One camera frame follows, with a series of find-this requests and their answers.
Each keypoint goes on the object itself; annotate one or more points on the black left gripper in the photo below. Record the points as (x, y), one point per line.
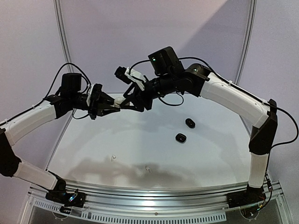
(98, 106)

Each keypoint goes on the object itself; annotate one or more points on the perforated metal cable tray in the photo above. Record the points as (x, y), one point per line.
(51, 213)

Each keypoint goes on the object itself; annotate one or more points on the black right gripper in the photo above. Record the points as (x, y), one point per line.
(140, 97)

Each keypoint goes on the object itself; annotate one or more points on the white earbud charging case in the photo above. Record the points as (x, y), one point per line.
(118, 101)

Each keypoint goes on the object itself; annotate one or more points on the small black charging case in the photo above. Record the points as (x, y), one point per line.
(180, 138)

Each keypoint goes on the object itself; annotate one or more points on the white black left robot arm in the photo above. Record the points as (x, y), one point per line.
(69, 97)

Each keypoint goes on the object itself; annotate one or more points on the left aluminium frame post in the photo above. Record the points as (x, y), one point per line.
(62, 31)

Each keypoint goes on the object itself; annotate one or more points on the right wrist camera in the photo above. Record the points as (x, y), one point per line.
(129, 75)

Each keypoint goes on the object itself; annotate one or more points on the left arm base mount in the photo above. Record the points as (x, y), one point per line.
(68, 200)

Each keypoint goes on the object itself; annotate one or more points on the front aluminium rail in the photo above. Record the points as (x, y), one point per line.
(217, 197)

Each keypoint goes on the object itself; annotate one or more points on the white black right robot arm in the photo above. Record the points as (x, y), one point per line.
(200, 80)

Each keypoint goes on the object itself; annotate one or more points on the large black charging case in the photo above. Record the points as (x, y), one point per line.
(190, 123)

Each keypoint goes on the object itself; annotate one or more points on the aluminium frame post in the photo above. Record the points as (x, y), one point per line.
(246, 40)
(62, 31)

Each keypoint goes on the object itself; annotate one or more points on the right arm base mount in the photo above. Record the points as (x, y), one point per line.
(249, 196)

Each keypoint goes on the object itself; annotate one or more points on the right aluminium frame post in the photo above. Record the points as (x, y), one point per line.
(246, 40)

